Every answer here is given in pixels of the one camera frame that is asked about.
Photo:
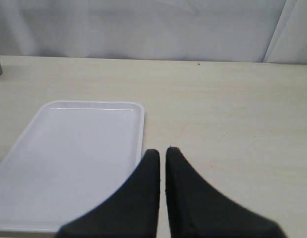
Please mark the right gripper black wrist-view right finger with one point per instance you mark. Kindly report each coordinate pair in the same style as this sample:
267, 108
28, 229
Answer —
197, 210

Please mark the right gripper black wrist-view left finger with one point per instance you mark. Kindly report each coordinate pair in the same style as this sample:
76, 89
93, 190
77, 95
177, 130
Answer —
131, 212

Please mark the white plastic tray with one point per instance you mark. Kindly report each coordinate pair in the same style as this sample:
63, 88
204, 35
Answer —
70, 158

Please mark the white backdrop curtain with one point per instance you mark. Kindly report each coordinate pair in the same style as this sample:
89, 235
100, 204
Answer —
210, 30

